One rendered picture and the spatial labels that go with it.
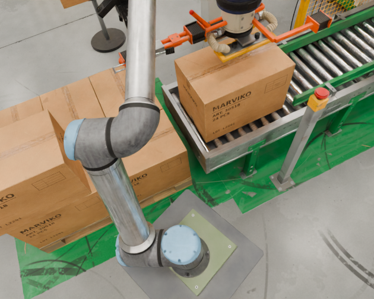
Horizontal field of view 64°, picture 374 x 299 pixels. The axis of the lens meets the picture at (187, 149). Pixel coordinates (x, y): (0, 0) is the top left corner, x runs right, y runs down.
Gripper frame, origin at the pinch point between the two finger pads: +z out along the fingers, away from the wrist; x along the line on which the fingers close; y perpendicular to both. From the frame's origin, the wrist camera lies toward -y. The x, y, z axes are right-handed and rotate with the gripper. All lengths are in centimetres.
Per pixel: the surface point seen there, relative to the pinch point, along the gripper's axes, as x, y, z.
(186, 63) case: 12, 31, 43
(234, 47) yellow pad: -9, 51, 24
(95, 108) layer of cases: 45, -31, 84
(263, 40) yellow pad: -11, 68, 25
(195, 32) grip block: -1.5, 32.3, 12.8
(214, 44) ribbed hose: -7.1, 40.2, 19.0
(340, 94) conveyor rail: -32, 124, 79
